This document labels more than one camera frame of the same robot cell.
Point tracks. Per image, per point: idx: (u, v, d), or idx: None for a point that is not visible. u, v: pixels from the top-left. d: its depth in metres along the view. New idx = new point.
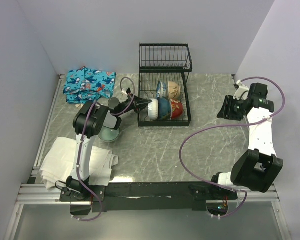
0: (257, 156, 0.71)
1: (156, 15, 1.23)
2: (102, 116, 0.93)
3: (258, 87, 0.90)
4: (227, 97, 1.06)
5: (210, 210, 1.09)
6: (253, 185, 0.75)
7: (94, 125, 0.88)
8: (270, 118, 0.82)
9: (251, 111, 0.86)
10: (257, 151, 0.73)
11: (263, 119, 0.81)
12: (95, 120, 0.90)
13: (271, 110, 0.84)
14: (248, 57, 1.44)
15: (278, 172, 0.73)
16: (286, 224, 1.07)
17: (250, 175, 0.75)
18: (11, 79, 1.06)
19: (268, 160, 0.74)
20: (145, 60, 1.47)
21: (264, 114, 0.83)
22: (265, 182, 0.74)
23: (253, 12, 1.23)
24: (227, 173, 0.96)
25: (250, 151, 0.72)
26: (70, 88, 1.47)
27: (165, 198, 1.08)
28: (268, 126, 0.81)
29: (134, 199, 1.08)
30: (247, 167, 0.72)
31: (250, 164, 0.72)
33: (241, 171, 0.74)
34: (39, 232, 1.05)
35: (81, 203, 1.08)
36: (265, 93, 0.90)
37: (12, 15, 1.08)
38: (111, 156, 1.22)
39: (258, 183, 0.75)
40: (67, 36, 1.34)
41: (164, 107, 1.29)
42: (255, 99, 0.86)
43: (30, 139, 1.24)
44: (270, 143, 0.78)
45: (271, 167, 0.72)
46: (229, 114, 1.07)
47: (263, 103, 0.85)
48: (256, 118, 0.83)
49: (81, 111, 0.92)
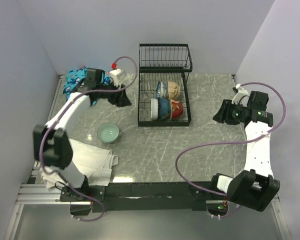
0: (253, 178, 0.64)
1: (155, 15, 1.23)
2: (64, 144, 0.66)
3: (257, 96, 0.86)
4: (225, 101, 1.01)
5: (210, 210, 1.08)
6: (248, 203, 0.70)
7: (58, 159, 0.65)
8: (268, 134, 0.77)
9: (249, 124, 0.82)
10: (254, 172, 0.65)
11: (261, 135, 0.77)
12: (56, 152, 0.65)
13: (270, 124, 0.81)
14: (248, 57, 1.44)
15: (275, 193, 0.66)
16: (286, 224, 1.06)
17: (247, 194, 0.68)
18: (11, 80, 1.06)
19: (265, 180, 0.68)
20: (145, 60, 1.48)
21: (262, 129, 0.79)
22: (262, 201, 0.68)
23: (253, 13, 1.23)
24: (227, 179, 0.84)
25: (245, 172, 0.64)
26: (70, 88, 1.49)
27: (165, 198, 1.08)
28: (267, 142, 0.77)
29: (134, 199, 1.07)
30: (243, 188, 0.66)
31: (246, 185, 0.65)
33: (236, 190, 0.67)
34: (38, 232, 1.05)
35: (82, 203, 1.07)
36: (265, 102, 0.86)
37: (12, 16, 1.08)
38: (111, 156, 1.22)
39: (255, 202, 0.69)
40: (67, 36, 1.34)
41: (164, 107, 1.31)
42: (254, 112, 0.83)
43: (30, 139, 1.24)
44: (267, 162, 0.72)
45: (267, 188, 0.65)
46: (227, 119, 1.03)
47: (262, 115, 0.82)
48: (254, 133, 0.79)
49: (36, 144, 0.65)
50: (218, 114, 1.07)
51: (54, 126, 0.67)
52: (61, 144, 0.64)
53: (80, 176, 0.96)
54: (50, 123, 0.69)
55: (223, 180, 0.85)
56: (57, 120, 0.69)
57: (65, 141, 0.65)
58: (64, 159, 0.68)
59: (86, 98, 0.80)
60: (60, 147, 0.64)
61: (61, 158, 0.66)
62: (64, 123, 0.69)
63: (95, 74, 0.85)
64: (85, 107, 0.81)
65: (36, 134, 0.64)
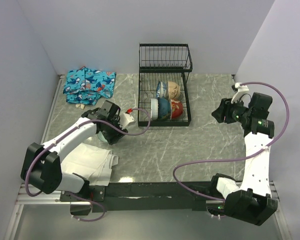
0: (250, 198, 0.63)
1: (155, 15, 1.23)
2: (54, 169, 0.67)
3: (260, 100, 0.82)
4: (224, 101, 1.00)
5: (210, 210, 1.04)
6: (246, 218, 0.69)
7: (42, 183, 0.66)
8: (267, 149, 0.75)
9: (248, 135, 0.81)
10: (251, 192, 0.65)
11: (260, 150, 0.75)
12: (41, 176, 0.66)
13: (270, 135, 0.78)
14: (248, 57, 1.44)
15: (272, 213, 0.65)
16: (286, 224, 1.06)
17: (245, 211, 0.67)
18: (11, 79, 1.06)
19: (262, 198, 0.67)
20: (145, 60, 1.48)
21: (262, 142, 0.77)
22: (259, 219, 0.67)
23: (253, 12, 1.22)
24: (226, 184, 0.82)
25: (242, 193, 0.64)
26: (70, 88, 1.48)
27: (165, 198, 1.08)
28: (266, 156, 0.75)
29: (134, 199, 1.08)
30: (239, 207, 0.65)
31: (241, 205, 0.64)
33: (233, 209, 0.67)
34: (39, 232, 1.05)
35: (82, 203, 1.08)
36: (267, 107, 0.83)
37: (12, 15, 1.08)
38: (111, 156, 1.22)
39: (252, 218, 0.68)
40: (67, 36, 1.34)
41: (164, 107, 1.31)
42: (254, 121, 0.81)
43: (30, 139, 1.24)
44: (266, 180, 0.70)
45: (264, 207, 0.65)
46: (227, 118, 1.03)
47: (262, 125, 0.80)
48: (253, 146, 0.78)
49: (26, 162, 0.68)
50: (217, 111, 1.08)
51: (49, 147, 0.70)
52: (50, 169, 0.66)
53: (79, 180, 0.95)
54: (47, 143, 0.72)
55: (223, 183, 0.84)
56: (54, 142, 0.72)
57: (55, 166, 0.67)
58: (49, 184, 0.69)
59: (92, 126, 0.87)
60: (48, 172, 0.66)
61: (45, 183, 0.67)
62: (60, 147, 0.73)
63: (111, 110, 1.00)
64: (89, 132, 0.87)
65: (31, 151, 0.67)
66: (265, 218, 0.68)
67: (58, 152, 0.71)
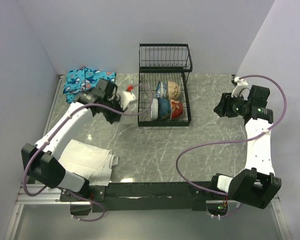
0: (254, 176, 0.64)
1: (155, 15, 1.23)
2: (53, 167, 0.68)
3: (258, 91, 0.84)
4: (225, 95, 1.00)
5: (210, 210, 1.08)
6: (251, 201, 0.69)
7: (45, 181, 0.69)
8: (268, 132, 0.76)
9: (249, 121, 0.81)
10: (255, 170, 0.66)
11: (261, 133, 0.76)
12: (43, 175, 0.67)
13: (270, 121, 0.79)
14: (248, 57, 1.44)
15: (277, 191, 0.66)
16: (285, 224, 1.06)
17: (250, 193, 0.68)
18: (11, 80, 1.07)
19: (266, 178, 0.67)
20: (145, 60, 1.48)
21: (262, 126, 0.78)
22: (264, 200, 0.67)
23: (253, 12, 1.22)
24: (226, 179, 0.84)
25: (247, 171, 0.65)
26: (70, 88, 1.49)
27: (165, 198, 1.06)
28: (267, 139, 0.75)
29: (134, 199, 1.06)
30: (244, 187, 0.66)
31: (246, 184, 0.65)
33: (238, 189, 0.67)
34: (38, 233, 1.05)
35: (82, 203, 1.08)
36: (266, 97, 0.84)
37: (12, 16, 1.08)
38: (111, 156, 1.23)
39: (256, 201, 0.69)
40: (67, 36, 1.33)
41: (164, 107, 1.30)
42: (253, 108, 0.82)
43: (30, 138, 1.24)
44: (269, 160, 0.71)
45: (268, 186, 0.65)
46: (227, 112, 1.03)
47: (262, 112, 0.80)
48: (254, 131, 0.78)
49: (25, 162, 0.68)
50: (218, 106, 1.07)
51: (42, 148, 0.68)
52: (49, 169, 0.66)
53: (79, 180, 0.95)
54: (41, 141, 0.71)
55: (223, 180, 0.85)
56: (47, 141, 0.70)
57: (53, 165, 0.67)
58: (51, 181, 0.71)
59: (86, 112, 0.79)
60: (47, 172, 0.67)
61: (48, 181, 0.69)
62: (54, 144, 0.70)
63: (107, 89, 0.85)
64: (86, 118, 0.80)
65: (25, 153, 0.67)
66: (270, 199, 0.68)
67: (52, 150, 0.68)
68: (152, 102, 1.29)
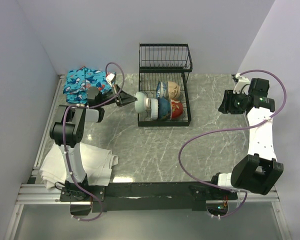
0: (257, 161, 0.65)
1: (155, 15, 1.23)
2: (82, 119, 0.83)
3: (258, 83, 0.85)
4: (227, 92, 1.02)
5: (210, 210, 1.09)
6: (251, 186, 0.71)
7: (73, 131, 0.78)
8: (270, 120, 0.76)
9: (251, 110, 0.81)
10: (258, 155, 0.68)
11: (263, 121, 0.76)
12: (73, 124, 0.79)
13: (272, 110, 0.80)
14: (248, 57, 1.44)
15: (279, 176, 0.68)
16: (286, 223, 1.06)
17: (252, 179, 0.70)
18: (11, 80, 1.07)
19: (268, 164, 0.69)
20: (145, 60, 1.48)
21: (264, 114, 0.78)
22: (266, 185, 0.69)
23: (253, 13, 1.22)
24: (227, 174, 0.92)
25: (250, 156, 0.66)
26: (70, 88, 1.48)
27: (165, 198, 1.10)
28: (270, 127, 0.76)
29: (134, 199, 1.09)
30: (247, 173, 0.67)
31: (249, 170, 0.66)
33: (240, 175, 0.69)
34: (38, 233, 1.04)
35: (82, 203, 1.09)
36: (266, 89, 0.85)
37: (12, 15, 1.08)
38: (111, 156, 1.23)
39: (259, 186, 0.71)
40: (67, 36, 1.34)
41: (164, 107, 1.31)
42: (255, 97, 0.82)
43: (30, 138, 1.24)
44: (271, 146, 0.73)
45: (271, 171, 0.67)
46: (230, 109, 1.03)
47: (264, 101, 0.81)
48: (256, 119, 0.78)
49: (56, 117, 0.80)
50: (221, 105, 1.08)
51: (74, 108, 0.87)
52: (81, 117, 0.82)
53: (82, 173, 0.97)
54: None
55: (224, 175, 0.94)
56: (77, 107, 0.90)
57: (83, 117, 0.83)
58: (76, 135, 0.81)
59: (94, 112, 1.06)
60: (79, 119, 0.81)
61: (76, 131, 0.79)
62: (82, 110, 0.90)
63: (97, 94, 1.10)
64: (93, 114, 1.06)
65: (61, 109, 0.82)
66: (272, 185, 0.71)
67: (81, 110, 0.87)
68: (150, 100, 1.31)
